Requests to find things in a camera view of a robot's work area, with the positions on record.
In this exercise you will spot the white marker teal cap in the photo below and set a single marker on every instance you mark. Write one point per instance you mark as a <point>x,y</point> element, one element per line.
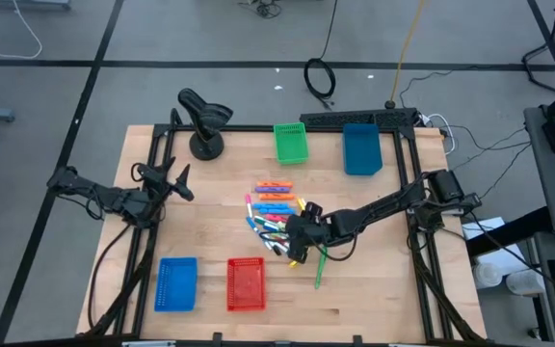
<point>260,220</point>

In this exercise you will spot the black frame clamp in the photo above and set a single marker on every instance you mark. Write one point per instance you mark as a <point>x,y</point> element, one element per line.
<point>357,340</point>
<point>217,339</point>

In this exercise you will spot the light green marker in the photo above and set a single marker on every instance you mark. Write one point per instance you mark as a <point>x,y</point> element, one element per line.
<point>281,225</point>

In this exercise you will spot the pink highlighter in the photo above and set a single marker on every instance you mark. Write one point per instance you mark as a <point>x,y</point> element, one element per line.
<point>275,218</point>

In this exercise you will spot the teal plastic bin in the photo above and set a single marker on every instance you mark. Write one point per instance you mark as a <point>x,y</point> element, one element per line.
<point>362,149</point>

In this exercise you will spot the blue highlighter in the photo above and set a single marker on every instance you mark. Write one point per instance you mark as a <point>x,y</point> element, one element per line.
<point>277,211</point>
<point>270,205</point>

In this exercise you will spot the yellow highlighter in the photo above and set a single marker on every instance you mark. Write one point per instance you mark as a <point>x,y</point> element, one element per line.
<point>293,263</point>

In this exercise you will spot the green plastic basket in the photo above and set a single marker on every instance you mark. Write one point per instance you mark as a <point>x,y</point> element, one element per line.
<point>291,144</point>

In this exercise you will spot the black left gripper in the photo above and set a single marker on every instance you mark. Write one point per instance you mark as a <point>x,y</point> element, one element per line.
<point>150,177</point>

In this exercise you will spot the clear plastic cup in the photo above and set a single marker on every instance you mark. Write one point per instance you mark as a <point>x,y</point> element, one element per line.
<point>487,275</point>
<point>523,283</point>

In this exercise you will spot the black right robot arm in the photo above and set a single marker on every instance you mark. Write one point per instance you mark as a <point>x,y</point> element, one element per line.
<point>383,202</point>

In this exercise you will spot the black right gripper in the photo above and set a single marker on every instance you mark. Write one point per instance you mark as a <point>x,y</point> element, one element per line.
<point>306,231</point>

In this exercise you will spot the green highlighter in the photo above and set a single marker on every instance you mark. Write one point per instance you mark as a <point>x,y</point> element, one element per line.
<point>321,270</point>

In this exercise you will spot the black desk lamp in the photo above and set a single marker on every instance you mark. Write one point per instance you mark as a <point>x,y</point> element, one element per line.
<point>205,144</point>

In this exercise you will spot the silver depth camera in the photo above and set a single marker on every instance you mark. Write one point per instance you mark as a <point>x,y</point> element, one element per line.
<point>282,344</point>

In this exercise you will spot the white paper sheet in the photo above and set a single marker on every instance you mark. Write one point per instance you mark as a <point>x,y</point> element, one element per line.
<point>499,250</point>

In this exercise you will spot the blue plastic basket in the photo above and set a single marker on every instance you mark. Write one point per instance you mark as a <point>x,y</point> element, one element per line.
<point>176,284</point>

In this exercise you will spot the white marker yellow cap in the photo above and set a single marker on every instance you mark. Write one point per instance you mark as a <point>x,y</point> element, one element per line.
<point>301,203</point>

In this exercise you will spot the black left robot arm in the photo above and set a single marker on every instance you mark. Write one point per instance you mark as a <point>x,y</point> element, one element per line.
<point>113,197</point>

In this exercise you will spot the black aluminium table frame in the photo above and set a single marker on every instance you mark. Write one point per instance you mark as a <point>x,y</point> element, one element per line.
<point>248,128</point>

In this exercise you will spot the red plastic basket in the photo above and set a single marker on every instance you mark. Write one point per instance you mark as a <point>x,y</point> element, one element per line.
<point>246,284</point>

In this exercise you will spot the orange highlighter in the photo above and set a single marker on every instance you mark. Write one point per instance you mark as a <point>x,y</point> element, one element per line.
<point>275,184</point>
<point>277,196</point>

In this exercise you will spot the silver aluminium bracket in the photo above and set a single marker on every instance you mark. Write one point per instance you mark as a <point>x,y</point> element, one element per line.
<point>147,344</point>

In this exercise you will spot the white marker pink cap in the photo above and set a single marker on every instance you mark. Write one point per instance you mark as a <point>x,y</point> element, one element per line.
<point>248,205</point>

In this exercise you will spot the purple highlighter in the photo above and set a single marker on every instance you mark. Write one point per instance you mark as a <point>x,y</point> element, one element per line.
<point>272,190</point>

